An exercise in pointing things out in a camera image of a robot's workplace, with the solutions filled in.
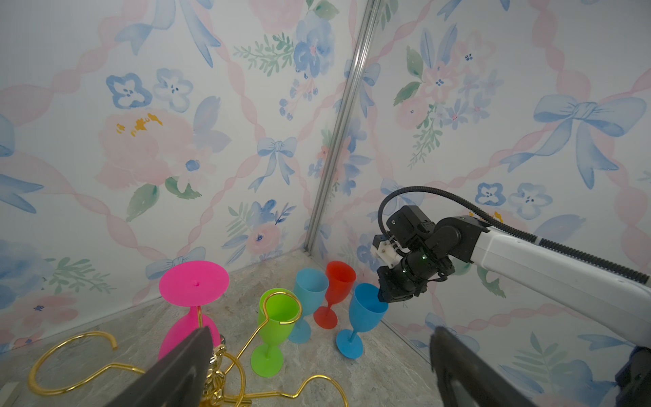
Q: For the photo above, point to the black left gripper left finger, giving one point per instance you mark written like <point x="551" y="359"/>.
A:
<point x="176" y="380"/>

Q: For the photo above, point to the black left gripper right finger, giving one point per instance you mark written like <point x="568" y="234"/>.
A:
<point x="464" y="379"/>

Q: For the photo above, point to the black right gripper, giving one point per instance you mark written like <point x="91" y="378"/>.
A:
<point x="410" y="277"/>

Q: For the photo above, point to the cyan wine glass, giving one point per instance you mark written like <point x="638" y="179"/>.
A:
<point x="366" y="311"/>

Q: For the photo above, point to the red wine glass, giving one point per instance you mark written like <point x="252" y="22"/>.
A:
<point x="341" y="278"/>

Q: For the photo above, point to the magenta wine glass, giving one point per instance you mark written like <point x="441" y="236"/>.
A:
<point x="192" y="285"/>

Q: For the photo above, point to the light blue wine glass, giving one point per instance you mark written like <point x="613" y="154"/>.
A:
<point x="310" y="288"/>

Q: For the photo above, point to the green wine glass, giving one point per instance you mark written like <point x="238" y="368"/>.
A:
<point x="279" y="310"/>

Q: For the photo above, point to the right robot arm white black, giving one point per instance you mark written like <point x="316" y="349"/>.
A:
<point x="416" y="251"/>

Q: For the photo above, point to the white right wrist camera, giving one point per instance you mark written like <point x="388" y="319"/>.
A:
<point x="388" y="250"/>

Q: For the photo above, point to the gold wire glass rack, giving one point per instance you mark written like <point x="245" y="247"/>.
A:
<point x="214" y="388"/>

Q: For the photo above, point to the aluminium corner post right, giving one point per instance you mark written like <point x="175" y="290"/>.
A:
<point x="349" y="94"/>

